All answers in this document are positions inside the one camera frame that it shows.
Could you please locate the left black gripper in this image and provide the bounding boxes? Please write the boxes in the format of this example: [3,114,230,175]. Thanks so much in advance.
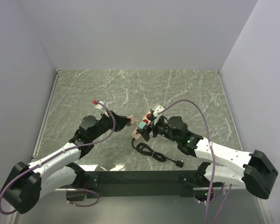
[90,109,131,141]

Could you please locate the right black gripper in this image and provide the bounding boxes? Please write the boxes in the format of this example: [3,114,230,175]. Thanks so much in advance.
[137,115,180,144]

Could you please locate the teal plug adapter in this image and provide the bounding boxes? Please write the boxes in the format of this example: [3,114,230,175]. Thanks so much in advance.
[138,121,147,129]

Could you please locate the beige power strip red sockets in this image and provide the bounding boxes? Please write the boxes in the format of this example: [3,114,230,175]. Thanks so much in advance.
[132,104,160,140]

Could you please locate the dusty pink plug adapter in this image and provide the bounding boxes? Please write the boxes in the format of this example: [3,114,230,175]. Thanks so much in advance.
[127,115,136,126]

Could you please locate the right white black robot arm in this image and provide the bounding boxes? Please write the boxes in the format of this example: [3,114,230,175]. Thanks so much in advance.
[136,116,278,199]

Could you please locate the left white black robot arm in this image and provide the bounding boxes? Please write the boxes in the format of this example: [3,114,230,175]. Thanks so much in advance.
[0,111,135,215]

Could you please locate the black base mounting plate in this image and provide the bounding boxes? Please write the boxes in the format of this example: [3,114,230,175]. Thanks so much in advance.
[65,170,224,202]

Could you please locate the black power strip cord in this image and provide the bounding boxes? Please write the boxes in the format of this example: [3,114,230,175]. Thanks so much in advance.
[130,137,184,168]

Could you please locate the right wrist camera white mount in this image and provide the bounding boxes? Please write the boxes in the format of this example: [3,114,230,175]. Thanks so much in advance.
[151,104,164,125]

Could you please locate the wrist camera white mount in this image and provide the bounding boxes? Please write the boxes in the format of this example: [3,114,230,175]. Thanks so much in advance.
[151,104,164,125]
[92,99,109,117]

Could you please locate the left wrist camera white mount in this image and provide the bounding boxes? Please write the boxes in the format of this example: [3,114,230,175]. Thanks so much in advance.
[92,99,109,117]

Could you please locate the aluminium extrusion rail front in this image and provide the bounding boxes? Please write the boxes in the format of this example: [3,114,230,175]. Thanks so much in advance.
[53,182,227,193]

